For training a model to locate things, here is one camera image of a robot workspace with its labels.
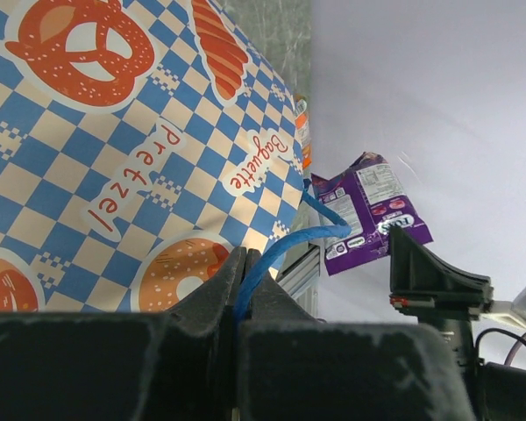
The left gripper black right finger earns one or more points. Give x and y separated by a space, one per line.
293 367

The aluminium extrusion rail frame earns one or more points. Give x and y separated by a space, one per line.
300 279

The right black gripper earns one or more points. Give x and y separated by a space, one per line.
438 294

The blue checkered paper bag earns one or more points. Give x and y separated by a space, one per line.
140 142

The purple snack packet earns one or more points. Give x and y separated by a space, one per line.
369 197

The orange snack packet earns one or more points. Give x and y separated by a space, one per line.
302 127

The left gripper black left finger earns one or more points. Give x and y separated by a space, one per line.
169 365

